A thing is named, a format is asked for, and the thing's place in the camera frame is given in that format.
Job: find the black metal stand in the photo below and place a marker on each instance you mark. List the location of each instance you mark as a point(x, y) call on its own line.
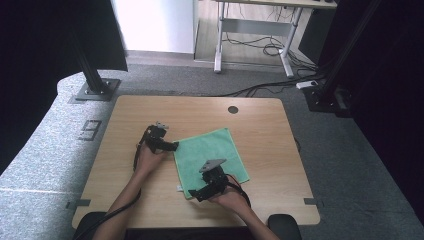
point(328, 90)
point(95, 85)

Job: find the person's left hand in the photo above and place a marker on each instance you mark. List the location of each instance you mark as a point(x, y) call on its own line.
point(146, 161)

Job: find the dark round table grommet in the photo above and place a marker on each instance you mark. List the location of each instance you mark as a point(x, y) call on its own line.
point(233, 109)

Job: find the grey tape strip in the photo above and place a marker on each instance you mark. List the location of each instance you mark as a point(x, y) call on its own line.
point(311, 201)

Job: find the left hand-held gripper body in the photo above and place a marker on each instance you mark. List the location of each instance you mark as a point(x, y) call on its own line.
point(155, 136)

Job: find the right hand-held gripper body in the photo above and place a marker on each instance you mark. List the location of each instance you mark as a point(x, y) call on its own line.
point(216, 178)

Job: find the white metal frame desk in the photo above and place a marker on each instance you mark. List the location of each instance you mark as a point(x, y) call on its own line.
point(253, 27)

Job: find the white panel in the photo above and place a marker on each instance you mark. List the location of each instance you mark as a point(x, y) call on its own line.
point(153, 23)

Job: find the person's right hand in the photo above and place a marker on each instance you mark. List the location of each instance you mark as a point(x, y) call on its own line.
point(233, 200)

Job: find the green microfibre cloth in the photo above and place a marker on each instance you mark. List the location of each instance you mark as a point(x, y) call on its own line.
point(213, 150)

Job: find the white power strip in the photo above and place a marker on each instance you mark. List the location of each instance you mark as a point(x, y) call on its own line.
point(306, 84)

